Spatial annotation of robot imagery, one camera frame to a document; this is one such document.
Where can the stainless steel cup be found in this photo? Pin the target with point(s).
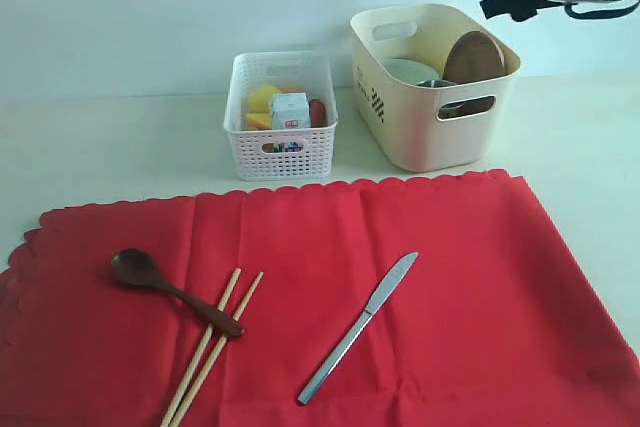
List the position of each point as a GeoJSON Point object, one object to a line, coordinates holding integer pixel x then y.
{"type": "Point", "coordinates": [435, 84]}

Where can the brown egg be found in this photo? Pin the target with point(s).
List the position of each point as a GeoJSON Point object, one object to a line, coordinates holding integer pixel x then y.
{"type": "Point", "coordinates": [292, 89]}

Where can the yellow lemon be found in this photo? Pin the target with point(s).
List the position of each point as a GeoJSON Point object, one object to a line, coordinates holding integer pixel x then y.
{"type": "Point", "coordinates": [260, 98]}

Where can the cream plastic bin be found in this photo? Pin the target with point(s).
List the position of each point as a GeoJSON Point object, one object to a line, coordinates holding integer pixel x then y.
{"type": "Point", "coordinates": [423, 129]}

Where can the pale green ceramic bowl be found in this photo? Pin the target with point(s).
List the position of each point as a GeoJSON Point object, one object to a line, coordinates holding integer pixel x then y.
{"type": "Point", "coordinates": [410, 71]}

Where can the blue white milk carton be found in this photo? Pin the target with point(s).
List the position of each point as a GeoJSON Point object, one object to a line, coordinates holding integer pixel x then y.
{"type": "Point", "coordinates": [290, 111]}

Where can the red scalloped cloth mat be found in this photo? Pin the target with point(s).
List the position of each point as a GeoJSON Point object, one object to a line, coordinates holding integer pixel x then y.
{"type": "Point", "coordinates": [494, 325]}

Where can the dark wooden spoon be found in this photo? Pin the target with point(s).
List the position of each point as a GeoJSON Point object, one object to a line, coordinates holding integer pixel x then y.
{"type": "Point", "coordinates": [138, 268]}

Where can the red sausage piece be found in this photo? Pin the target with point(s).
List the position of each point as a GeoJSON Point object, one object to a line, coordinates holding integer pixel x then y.
{"type": "Point", "coordinates": [317, 112]}

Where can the yellow cheese wedge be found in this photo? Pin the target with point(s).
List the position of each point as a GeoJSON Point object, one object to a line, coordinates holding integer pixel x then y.
{"type": "Point", "coordinates": [258, 121]}

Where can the brown clay plate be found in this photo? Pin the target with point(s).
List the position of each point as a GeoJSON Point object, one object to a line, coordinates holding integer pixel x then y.
{"type": "Point", "coordinates": [474, 57]}

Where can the steel table knife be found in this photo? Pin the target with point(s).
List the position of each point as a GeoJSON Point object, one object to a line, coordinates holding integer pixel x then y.
{"type": "Point", "coordinates": [379, 296]}

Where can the white perforated plastic basket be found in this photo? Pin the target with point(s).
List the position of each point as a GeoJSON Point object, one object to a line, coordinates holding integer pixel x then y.
{"type": "Point", "coordinates": [273, 154]}

